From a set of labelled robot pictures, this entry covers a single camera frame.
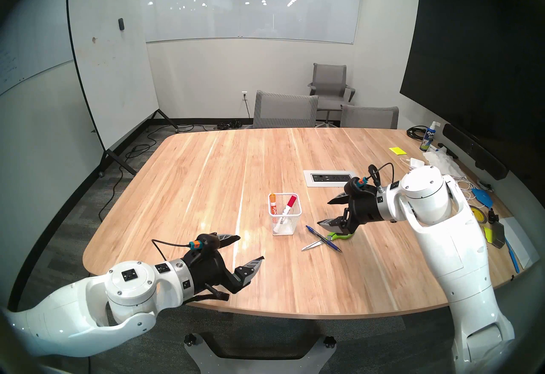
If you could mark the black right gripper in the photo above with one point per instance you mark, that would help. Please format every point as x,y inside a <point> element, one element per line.
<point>364,209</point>

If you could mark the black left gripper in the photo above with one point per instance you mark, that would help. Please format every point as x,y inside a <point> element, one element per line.
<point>208,271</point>

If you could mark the blue ballpoint pen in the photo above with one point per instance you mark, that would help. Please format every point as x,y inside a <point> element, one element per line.
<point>317,236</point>

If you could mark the red cap dotted marker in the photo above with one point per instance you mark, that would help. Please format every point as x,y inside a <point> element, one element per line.
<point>291,202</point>

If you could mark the orange cap white marker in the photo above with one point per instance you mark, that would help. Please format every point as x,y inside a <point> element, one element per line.
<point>272,205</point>

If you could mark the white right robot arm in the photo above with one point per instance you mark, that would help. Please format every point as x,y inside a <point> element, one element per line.
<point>451,249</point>

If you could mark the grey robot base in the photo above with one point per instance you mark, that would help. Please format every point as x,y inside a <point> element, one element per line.
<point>259,362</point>

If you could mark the white mesh pen holder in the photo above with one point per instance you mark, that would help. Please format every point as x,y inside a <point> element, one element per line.
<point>284,226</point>

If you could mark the blue marker pen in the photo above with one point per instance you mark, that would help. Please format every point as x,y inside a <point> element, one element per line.
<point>513,256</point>

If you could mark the grey table power outlet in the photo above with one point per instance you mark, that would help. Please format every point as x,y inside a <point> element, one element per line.
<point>323,178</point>

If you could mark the yellow sticky note pad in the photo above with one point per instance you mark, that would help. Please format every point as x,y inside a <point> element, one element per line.
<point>397,151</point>

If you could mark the white power adapter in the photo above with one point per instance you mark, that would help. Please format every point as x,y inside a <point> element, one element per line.
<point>417,162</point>

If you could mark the low grey mesh chair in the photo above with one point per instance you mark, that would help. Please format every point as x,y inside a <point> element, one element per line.
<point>370,118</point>

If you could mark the wide grey mesh chair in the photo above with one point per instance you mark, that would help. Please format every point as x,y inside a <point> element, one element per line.
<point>285,111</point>

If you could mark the whiteboard cleaner spray bottle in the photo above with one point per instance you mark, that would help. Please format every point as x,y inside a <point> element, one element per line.
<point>428,139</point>

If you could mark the grey armrest office chair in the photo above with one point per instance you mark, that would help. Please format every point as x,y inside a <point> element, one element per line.
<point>330,83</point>

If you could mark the yellow black tape roll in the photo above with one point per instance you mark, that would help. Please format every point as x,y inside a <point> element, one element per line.
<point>480,216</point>

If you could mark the blue flat object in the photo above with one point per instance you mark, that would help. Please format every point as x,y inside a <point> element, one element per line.
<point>483,197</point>

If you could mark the black video sound bar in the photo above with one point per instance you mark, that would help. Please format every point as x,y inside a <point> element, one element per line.
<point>472,149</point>

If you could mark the small black bottle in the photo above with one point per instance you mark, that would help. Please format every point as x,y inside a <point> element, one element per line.
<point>493,216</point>

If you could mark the yellow tape measure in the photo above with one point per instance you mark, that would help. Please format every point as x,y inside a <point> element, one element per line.
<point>497,234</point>

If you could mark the white paper sheet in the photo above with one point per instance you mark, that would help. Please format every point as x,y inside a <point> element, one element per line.
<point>521,241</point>

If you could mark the rolling whiteboard on stand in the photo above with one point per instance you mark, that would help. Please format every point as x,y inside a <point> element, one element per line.
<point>115,79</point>

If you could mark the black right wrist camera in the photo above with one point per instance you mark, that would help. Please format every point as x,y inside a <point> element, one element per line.
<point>357,185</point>

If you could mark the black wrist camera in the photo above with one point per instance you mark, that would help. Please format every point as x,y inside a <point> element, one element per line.
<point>357,185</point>
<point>206,243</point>

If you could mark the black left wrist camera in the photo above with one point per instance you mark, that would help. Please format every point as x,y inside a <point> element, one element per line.
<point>206,243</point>

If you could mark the large black wall screen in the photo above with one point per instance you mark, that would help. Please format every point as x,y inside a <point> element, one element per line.
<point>477,49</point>

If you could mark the written wall whiteboard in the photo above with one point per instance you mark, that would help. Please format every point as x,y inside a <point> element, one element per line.
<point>38,36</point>

